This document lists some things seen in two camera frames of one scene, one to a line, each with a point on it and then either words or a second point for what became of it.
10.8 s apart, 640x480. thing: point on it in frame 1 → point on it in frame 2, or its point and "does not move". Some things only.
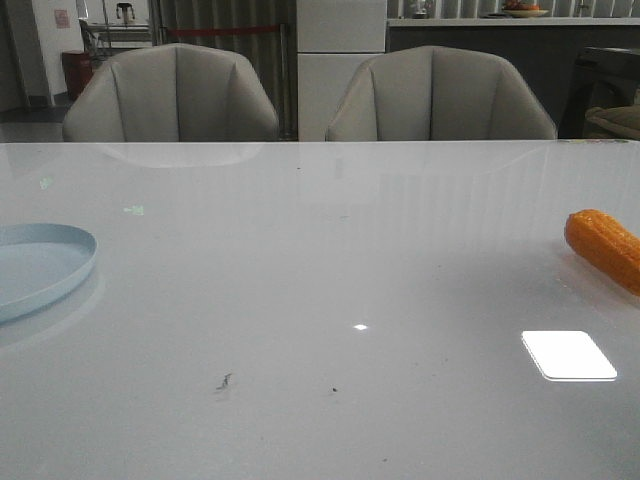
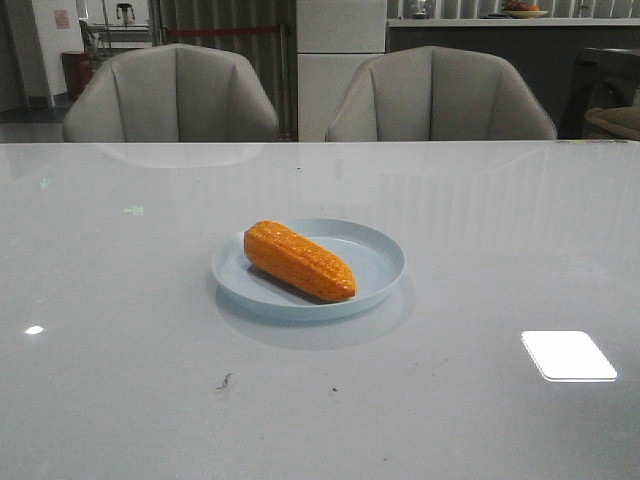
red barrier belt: [217, 31] does not move
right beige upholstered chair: [437, 94] does not move
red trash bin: [77, 68] does not move
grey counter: [544, 49] does not move
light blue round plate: [40, 264] → [372, 258]
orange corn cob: [608, 243] → [298, 261]
